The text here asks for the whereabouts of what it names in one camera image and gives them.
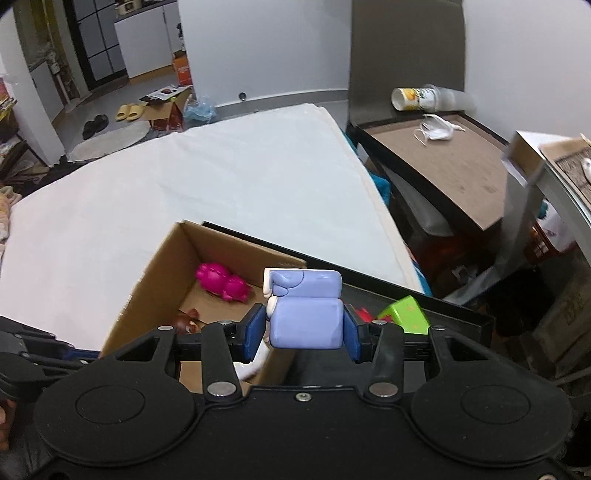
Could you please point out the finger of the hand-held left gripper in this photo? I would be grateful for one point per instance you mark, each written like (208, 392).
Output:
(55, 346)

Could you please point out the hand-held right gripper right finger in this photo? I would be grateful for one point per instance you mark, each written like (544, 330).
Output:
(353, 337)

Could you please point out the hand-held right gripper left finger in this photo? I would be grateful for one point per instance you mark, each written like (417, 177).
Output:
(254, 334)

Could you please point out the purple cube toy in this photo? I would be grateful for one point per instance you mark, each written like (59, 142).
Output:
(307, 323)

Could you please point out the green toy block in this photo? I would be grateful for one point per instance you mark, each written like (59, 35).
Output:
(406, 316)

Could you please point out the magenta pig toy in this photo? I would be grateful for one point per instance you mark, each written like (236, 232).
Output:
(221, 282)

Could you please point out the brown-haired doll figurine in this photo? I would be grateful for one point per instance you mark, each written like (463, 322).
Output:
(187, 323)

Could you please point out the person's left hand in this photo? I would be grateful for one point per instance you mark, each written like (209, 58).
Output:
(3, 424)

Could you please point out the black tray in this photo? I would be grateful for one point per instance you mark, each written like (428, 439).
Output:
(461, 327)

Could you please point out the white bed mattress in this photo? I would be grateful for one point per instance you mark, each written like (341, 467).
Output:
(231, 175)

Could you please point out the brown side table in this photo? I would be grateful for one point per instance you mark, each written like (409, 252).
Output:
(452, 175)

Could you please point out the pale floor rug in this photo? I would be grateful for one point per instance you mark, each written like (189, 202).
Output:
(108, 141)

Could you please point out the white face mask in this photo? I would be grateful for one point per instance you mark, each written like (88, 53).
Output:
(436, 131)

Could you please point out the pair of black slippers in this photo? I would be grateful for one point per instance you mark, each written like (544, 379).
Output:
(94, 127)

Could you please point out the blue plastic bag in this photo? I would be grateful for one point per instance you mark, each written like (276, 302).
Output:
(199, 110)

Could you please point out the yellow slipper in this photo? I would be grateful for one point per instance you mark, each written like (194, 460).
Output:
(137, 111)
(122, 113)

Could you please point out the floor cardboard box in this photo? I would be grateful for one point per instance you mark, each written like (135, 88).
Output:
(166, 108)

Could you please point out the stack of plastic cups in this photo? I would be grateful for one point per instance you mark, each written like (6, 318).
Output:
(425, 98)

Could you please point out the orange carton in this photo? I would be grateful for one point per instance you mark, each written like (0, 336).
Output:
(182, 69)

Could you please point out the white kitchen cabinet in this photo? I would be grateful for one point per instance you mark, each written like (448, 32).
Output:
(147, 41)

